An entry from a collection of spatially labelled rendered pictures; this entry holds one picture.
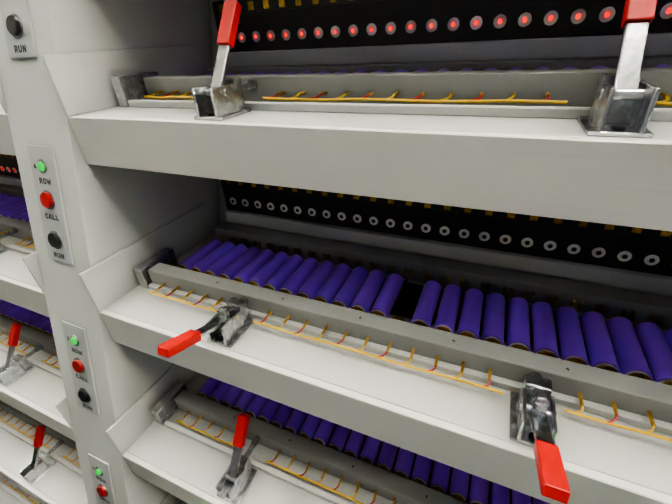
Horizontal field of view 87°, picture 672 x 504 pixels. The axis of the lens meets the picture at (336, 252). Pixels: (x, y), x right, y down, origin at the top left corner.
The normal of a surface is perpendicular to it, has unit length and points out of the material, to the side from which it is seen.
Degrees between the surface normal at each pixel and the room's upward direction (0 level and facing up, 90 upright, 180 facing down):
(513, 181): 105
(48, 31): 90
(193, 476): 15
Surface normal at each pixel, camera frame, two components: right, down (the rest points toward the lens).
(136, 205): 0.92, 0.17
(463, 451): -0.40, 0.50
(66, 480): -0.05, -0.85
